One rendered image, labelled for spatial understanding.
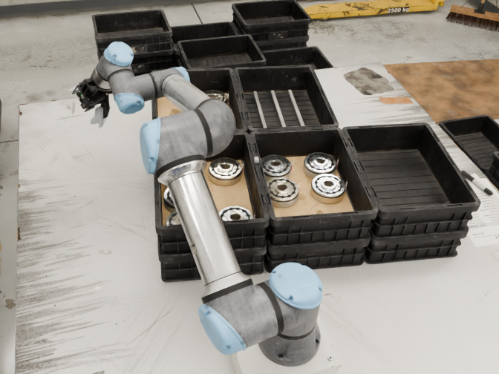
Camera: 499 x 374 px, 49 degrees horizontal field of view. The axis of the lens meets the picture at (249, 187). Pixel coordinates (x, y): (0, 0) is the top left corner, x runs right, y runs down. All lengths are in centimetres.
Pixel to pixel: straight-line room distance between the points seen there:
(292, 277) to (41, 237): 88
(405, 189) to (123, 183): 92
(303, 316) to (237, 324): 15
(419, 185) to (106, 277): 99
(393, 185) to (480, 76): 261
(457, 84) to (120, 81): 294
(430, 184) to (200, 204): 88
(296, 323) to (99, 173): 101
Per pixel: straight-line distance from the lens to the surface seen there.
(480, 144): 311
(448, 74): 424
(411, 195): 177
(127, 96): 158
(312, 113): 204
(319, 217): 148
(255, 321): 116
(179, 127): 122
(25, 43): 443
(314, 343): 133
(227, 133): 126
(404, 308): 163
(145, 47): 310
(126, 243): 172
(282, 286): 118
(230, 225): 143
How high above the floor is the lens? 196
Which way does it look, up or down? 42 degrees down
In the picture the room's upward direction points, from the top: 3 degrees clockwise
